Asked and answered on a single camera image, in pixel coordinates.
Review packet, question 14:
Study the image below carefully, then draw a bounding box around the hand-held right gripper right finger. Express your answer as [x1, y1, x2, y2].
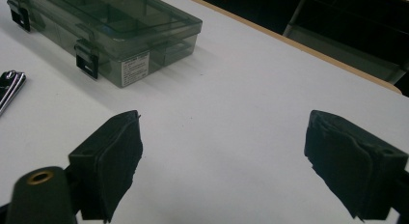
[303, 109, 409, 221]

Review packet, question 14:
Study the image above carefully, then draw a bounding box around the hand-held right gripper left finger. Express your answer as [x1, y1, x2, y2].
[68, 109, 144, 224]

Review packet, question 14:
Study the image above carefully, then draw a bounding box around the silver metal nail clipper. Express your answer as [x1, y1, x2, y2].
[0, 70, 27, 116]

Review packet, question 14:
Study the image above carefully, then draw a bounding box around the translucent grey compartment storage box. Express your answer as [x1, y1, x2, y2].
[6, 0, 204, 89]

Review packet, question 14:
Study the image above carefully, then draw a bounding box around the grey metal stand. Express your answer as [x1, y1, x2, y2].
[282, 0, 409, 87]

